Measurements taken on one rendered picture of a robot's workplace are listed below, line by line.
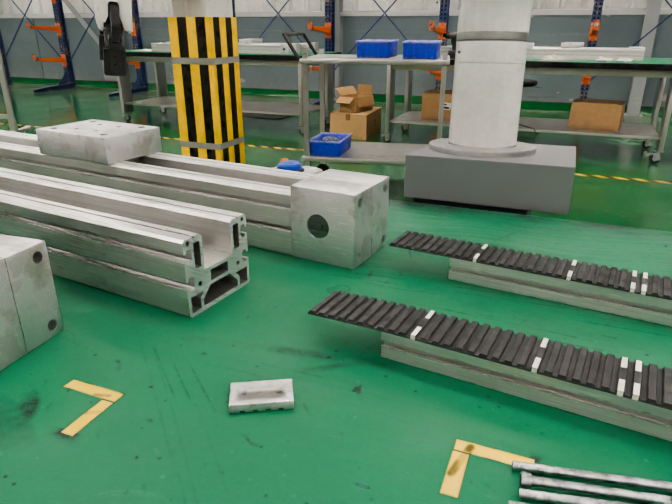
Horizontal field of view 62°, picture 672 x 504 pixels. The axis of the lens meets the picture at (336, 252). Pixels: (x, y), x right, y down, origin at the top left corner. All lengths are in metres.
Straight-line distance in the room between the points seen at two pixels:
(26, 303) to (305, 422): 0.28
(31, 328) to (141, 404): 0.15
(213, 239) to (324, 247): 0.14
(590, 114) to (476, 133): 4.38
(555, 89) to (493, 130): 7.11
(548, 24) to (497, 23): 7.08
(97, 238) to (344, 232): 0.28
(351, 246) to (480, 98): 0.43
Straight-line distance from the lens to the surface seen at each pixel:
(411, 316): 0.52
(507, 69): 1.02
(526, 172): 0.94
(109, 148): 0.91
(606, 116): 5.36
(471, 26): 1.02
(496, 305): 0.63
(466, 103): 1.02
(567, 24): 8.08
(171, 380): 0.51
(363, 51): 3.67
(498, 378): 0.49
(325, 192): 0.67
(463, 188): 0.96
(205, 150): 3.94
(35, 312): 0.59
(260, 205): 0.73
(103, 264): 0.68
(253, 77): 9.40
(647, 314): 0.65
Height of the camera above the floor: 1.06
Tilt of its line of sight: 22 degrees down
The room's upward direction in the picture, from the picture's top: straight up
